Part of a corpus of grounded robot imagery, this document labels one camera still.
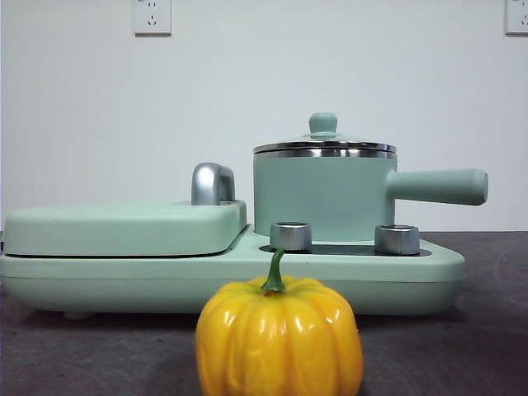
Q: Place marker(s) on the glass lid with green knob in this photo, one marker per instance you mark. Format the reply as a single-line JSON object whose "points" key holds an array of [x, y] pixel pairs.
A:
{"points": [[323, 123]]}

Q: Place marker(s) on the yellow pumpkin with green stem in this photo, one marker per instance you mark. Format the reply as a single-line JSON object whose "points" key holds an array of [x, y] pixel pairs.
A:
{"points": [[280, 342]]}

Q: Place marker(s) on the silver control knob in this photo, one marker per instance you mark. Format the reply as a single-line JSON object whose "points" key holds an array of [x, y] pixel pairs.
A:
{"points": [[397, 239], [290, 237]]}

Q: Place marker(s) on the black control panel strip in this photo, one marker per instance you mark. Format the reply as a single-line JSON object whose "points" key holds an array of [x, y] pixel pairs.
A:
{"points": [[342, 249]]}

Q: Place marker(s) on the mint green griddle cover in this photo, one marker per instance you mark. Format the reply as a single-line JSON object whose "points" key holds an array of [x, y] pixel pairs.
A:
{"points": [[123, 227]]}

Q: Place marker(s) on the mint green breakfast machine base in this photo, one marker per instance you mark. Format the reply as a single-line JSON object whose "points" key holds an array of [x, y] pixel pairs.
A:
{"points": [[123, 284]]}

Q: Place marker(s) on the white wall socket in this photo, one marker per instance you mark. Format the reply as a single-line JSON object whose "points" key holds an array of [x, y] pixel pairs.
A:
{"points": [[517, 16], [152, 18]]}

